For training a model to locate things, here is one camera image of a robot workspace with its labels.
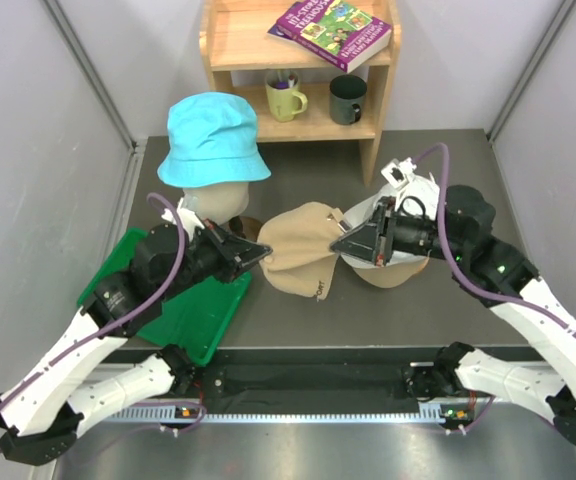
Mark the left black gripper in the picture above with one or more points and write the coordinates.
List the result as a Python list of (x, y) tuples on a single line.
[(232, 252)]

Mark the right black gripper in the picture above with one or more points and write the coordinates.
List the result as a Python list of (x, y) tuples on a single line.
[(364, 243)]

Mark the tan hat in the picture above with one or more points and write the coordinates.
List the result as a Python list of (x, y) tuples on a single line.
[(391, 276)]

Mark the brown hat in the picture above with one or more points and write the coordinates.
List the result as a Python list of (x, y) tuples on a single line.
[(301, 262)]

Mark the white hat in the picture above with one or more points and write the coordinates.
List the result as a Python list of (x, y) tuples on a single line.
[(418, 194)]

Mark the cyan bucket hat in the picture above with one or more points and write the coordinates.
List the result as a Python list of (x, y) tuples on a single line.
[(212, 140)]

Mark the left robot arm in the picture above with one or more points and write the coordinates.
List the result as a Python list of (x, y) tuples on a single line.
[(50, 409)]

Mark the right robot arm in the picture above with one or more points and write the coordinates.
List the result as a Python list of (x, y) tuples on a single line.
[(503, 280)]

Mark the cream mannequin head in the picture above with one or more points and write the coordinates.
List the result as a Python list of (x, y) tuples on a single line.
[(217, 202)]

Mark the green plastic tray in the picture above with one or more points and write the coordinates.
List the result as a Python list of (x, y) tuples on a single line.
[(197, 319)]

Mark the dark green mug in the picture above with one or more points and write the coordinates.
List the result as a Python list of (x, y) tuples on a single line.
[(346, 100)]

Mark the wooden shelf unit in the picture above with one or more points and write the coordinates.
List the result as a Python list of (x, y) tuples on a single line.
[(237, 52)]

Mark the yellow-green mug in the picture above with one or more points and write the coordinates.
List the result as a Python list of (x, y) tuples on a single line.
[(285, 100)]

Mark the pens in mug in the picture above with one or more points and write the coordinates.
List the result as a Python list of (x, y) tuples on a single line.
[(282, 79)]

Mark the purple children's book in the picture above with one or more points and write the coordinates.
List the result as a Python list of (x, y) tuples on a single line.
[(336, 31)]

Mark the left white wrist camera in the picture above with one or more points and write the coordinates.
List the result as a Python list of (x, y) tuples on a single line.
[(189, 218)]

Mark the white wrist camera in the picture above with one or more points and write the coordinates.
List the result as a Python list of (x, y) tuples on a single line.
[(400, 180), (189, 218)]

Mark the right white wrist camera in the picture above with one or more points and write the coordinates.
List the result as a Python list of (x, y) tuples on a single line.
[(400, 180)]

